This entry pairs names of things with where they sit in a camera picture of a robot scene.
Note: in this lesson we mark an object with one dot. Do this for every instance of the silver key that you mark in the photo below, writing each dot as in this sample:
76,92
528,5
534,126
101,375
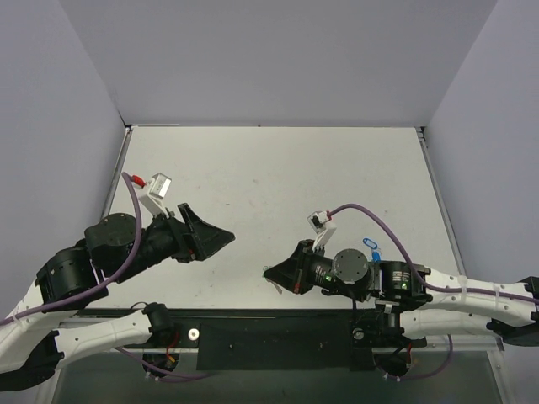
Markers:
277,287
375,255

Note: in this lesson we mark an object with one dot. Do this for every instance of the silver key on blue tag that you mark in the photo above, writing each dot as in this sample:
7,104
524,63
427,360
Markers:
375,255

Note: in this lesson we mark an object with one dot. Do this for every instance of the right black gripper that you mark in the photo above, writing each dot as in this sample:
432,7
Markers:
301,267

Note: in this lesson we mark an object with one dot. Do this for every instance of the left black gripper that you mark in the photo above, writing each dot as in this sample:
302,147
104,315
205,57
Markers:
185,235

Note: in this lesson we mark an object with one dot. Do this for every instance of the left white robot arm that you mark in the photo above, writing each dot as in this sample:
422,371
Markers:
119,247

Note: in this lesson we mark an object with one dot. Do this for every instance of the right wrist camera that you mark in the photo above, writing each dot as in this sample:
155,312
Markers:
321,223

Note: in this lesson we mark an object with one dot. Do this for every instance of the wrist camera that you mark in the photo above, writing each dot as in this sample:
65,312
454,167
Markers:
321,223
151,193

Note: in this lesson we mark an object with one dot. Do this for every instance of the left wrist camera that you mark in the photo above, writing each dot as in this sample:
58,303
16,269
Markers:
151,193

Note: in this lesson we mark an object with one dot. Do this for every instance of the green key tag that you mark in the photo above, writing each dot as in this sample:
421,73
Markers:
265,270

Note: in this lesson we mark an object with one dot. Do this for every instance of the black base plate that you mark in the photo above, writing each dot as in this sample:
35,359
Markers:
304,339

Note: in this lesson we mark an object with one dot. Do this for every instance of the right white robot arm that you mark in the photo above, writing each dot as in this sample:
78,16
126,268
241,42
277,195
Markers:
412,302

